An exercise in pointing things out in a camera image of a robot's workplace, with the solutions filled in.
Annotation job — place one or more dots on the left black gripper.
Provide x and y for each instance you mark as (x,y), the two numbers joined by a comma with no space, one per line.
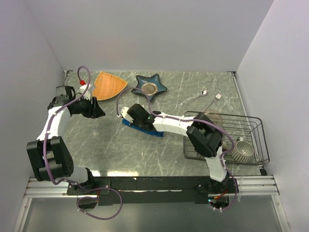
(93,110)

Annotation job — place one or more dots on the dark blue star dish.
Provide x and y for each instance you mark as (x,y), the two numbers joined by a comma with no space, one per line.
(151,86)

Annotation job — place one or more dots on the silver fork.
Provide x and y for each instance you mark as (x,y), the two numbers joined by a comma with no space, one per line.
(215,99)

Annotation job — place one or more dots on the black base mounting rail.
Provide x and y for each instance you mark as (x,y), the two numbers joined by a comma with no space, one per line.
(154,189)

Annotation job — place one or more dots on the orange woven basket tray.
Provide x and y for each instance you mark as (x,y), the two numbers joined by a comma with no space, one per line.
(108,86)

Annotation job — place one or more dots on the grey ribbed mug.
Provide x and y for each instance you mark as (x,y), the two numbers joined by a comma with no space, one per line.
(243,151)

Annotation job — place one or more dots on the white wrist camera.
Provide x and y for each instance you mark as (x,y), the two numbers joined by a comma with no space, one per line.
(124,114)
(88,91)

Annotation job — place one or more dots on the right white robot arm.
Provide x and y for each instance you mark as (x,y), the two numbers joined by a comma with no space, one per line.
(205,136)

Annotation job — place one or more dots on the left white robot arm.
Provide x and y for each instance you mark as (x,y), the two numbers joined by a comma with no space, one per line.
(49,156)

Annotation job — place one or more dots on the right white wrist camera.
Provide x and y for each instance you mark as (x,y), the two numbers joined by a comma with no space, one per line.
(124,114)

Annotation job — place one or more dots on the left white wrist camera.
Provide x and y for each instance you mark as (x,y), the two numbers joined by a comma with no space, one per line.
(88,91)

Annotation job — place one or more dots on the blue cloth napkin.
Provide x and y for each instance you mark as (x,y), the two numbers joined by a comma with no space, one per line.
(152,133)

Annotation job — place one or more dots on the black wire dish rack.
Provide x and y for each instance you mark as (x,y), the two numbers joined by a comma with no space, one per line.
(252,131)

